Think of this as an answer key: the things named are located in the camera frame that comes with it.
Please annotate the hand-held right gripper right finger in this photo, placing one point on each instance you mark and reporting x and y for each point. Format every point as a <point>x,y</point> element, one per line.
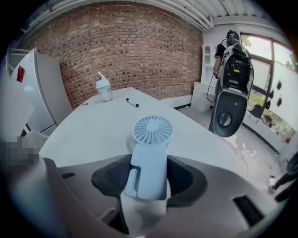
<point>209,190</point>

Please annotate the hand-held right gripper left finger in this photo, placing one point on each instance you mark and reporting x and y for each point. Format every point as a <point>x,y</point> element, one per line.
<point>81,197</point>

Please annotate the light blue handheld fan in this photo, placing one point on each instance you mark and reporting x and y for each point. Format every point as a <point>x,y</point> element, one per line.
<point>149,162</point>

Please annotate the black marker pen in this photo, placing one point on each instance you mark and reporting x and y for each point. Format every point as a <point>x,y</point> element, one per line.
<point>132,102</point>

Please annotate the clear bottle with white lid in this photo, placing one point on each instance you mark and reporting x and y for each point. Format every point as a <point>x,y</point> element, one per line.
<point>104,90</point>

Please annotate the white refrigerator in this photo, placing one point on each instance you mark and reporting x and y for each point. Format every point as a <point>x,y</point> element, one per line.
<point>46,93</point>

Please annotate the large window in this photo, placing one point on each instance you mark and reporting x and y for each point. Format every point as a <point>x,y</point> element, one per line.
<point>263,76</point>

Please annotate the red tag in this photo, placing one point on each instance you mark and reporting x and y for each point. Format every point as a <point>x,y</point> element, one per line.
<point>20,74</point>

